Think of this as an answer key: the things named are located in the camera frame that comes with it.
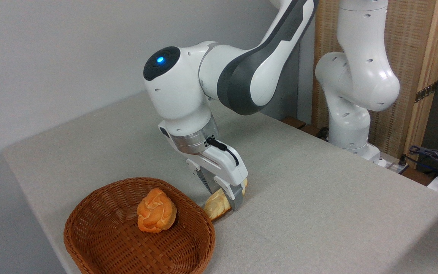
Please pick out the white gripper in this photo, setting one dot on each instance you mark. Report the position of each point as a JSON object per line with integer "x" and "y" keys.
{"x": 224, "y": 163}

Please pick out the pale braided long bread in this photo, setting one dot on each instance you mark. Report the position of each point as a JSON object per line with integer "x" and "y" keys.
{"x": 217, "y": 203}

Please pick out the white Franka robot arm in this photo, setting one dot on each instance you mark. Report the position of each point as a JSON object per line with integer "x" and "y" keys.
{"x": 188, "y": 95}

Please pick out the orange round bread roll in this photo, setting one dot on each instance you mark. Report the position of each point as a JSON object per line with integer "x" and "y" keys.
{"x": 156, "y": 211}

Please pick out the brown wicker basket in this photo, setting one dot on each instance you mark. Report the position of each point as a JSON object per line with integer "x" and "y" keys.
{"x": 108, "y": 236}

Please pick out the brown wooden base board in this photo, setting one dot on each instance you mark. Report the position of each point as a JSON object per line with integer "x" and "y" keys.
{"x": 294, "y": 122}

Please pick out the black metal screen hinge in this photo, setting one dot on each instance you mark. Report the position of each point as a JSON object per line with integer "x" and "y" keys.
{"x": 426, "y": 92}

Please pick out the wooden rattan folding screen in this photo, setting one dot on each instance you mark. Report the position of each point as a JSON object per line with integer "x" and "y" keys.
{"x": 413, "y": 45}

